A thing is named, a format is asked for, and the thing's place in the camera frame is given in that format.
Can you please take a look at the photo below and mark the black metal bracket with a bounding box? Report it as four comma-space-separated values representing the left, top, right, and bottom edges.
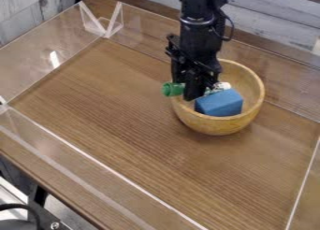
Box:
28, 206, 73, 230

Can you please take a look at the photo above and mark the green and white marker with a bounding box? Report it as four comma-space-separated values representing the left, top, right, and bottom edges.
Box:
161, 82, 232, 97

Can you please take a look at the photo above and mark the black cable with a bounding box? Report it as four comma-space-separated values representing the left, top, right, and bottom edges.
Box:
211, 7, 236, 42

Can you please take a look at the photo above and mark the black table leg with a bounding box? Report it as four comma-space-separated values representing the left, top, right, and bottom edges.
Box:
34, 185, 48, 207

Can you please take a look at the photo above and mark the blue rectangular block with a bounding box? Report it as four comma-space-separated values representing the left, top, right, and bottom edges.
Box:
194, 89, 244, 117

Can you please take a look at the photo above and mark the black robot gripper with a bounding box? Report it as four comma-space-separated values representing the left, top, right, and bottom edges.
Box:
165, 34, 223, 101

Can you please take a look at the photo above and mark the clear acrylic tray wall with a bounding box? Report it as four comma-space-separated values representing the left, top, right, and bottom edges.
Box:
0, 0, 320, 230

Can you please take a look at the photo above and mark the brown wooden bowl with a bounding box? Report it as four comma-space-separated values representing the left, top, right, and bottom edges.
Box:
170, 59, 265, 136

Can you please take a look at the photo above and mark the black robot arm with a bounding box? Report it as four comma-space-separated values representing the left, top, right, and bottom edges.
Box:
166, 0, 231, 101

